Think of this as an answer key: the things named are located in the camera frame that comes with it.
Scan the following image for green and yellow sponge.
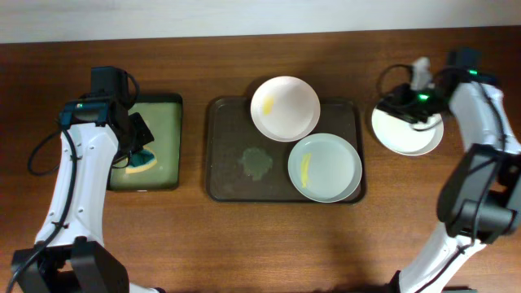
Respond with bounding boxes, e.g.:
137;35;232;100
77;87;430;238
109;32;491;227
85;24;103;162
125;147;157;174

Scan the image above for white plate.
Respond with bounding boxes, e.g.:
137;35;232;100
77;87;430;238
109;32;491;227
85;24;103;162
250;76;321;142
371;108;444;156

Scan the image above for light grey plate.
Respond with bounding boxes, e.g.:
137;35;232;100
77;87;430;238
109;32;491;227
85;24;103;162
287;133;363;203

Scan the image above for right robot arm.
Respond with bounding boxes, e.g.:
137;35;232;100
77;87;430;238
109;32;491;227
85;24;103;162
376;48;520;292

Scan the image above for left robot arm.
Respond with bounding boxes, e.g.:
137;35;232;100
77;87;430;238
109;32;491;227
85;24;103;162
7;67;154;292

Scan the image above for small black soapy tray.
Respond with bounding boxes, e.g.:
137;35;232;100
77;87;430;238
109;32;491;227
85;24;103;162
107;93;183;191

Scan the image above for brown plastic serving tray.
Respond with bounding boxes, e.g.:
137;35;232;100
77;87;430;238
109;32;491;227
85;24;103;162
205;96;365;203

